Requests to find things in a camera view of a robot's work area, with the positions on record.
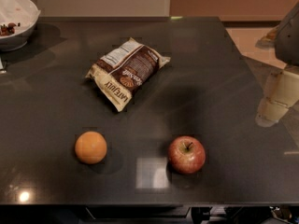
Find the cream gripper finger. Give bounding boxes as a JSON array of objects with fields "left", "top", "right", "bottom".
[
  {"left": 255, "top": 98, "right": 289, "bottom": 128},
  {"left": 264, "top": 66, "right": 299, "bottom": 108}
]

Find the orange fruit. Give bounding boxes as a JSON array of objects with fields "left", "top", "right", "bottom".
[{"left": 75, "top": 132, "right": 107, "bottom": 164}]

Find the dark snack in bowl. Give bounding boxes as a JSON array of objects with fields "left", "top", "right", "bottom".
[{"left": 0, "top": 22, "right": 21, "bottom": 36}]

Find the red apple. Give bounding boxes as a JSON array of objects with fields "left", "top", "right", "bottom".
[{"left": 167, "top": 136, "right": 206, "bottom": 175}]

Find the brown chip bag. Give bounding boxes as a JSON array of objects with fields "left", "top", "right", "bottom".
[{"left": 86, "top": 37, "right": 171, "bottom": 112}]

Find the white bowl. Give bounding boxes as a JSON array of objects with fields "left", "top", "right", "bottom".
[{"left": 0, "top": 0, "right": 40, "bottom": 51}]

